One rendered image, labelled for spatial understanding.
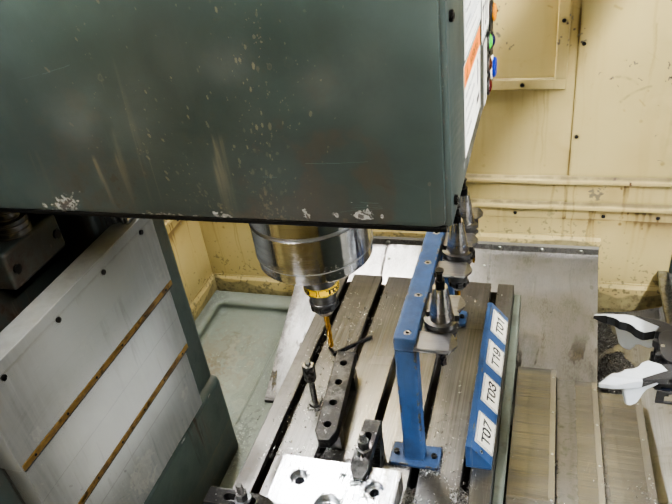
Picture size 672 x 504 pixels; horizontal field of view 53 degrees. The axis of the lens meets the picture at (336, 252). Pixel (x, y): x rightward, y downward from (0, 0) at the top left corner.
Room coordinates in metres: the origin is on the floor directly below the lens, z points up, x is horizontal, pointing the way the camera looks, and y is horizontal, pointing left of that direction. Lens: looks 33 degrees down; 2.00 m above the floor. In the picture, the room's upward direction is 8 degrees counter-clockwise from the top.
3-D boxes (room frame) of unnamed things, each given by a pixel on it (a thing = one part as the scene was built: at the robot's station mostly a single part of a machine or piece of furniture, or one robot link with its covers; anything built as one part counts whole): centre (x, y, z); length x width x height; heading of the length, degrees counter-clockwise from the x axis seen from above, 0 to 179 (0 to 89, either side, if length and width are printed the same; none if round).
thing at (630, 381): (0.65, -0.38, 1.28); 0.09 x 0.03 x 0.06; 106
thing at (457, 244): (1.13, -0.25, 1.26); 0.04 x 0.04 x 0.07
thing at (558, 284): (1.37, -0.21, 0.75); 0.89 x 0.70 x 0.26; 69
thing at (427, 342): (0.87, -0.15, 1.21); 0.07 x 0.05 x 0.01; 69
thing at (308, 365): (1.07, 0.09, 0.96); 0.03 x 0.03 x 0.13
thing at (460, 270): (1.08, -0.23, 1.21); 0.07 x 0.05 x 0.01; 69
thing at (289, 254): (0.76, 0.03, 1.56); 0.16 x 0.16 x 0.12
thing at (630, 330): (0.76, -0.42, 1.28); 0.09 x 0.03 x 0.06; 34
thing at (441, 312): (0.92, -0.17, 1.26); 0.04 x 0.04 x 0.07
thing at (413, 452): (0.89, -0.10, 1.05); 0.10 x 0.05 x 0.30; 69
